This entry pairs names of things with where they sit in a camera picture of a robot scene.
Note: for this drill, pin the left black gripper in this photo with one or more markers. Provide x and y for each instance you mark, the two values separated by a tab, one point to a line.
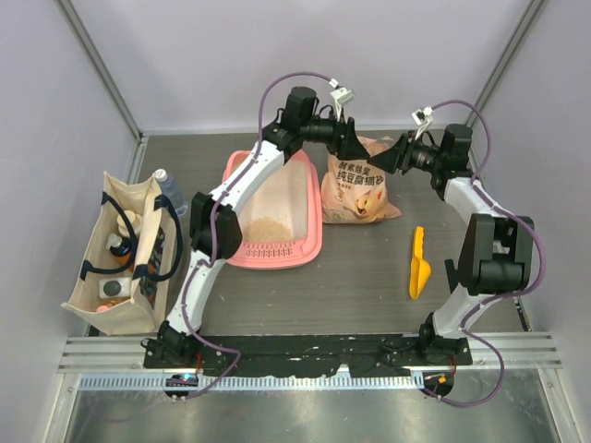
344	144

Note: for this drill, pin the aluminium rail frame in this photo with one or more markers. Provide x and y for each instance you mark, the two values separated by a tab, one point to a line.
117	363

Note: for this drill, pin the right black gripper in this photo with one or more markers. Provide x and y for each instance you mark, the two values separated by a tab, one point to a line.
398	156

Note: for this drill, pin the pink cat litter bag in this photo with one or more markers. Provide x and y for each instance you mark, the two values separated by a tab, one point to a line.
354	192

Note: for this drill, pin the yellow plastic scoop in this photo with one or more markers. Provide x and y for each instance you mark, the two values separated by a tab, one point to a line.
420	270

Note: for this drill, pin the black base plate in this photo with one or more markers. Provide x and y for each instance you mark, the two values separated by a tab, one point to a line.
301	356

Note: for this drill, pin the beige wooden item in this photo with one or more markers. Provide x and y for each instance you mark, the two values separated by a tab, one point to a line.
129	219

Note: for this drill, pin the dark bottle white pump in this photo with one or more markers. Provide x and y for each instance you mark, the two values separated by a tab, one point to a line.
119	247

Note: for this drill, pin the tan litter pile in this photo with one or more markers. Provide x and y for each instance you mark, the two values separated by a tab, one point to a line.
267	230

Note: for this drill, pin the white bottle grey cap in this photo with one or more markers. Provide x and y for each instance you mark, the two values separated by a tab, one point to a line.
114	288

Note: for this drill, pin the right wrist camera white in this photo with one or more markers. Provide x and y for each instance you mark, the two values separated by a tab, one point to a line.
423	118

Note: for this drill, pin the beige canvas tote bag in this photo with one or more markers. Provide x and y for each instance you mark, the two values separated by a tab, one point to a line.
154	259

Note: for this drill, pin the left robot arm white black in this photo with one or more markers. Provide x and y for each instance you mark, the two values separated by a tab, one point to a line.
214	227

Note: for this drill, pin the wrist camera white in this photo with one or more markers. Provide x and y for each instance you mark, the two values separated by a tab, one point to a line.
341	96
423	118

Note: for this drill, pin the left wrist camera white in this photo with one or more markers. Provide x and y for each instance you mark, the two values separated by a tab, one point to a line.
341	96

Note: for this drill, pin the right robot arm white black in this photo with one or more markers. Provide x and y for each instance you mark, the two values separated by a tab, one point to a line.
496	255

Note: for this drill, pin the pink litter box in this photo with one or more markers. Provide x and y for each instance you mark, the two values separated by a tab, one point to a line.
291	196

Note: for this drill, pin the clear plastic water bottle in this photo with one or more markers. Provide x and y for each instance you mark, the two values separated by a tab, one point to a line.
172	190

